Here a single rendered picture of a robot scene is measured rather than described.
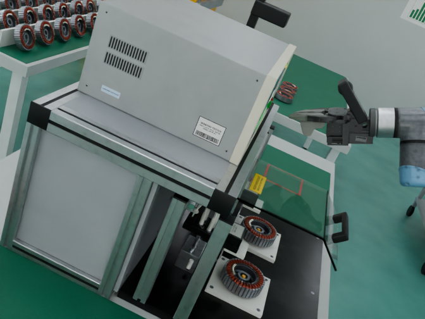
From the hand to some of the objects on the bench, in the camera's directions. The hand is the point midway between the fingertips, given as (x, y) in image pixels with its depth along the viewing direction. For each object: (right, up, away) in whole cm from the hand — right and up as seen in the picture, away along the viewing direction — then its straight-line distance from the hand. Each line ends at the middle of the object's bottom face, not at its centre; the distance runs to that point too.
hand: (293, 114), depth 125 cm
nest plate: (-9, -36, +21) cm, 42 cm away
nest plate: (-14, -44, -1) cm, 47 cm away
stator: (-8, -35, +20) cm, 41 cm away
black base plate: (-14, -41, +11) cm, 45 cm away
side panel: (-56, -36, -16) cm, 69 cm away
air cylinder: (-28, -38, 0) cm, 47 cm away
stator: (-14, -43, -2) cm, 46 cm away
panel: (-34, -29, +12) cm, 47 cm away
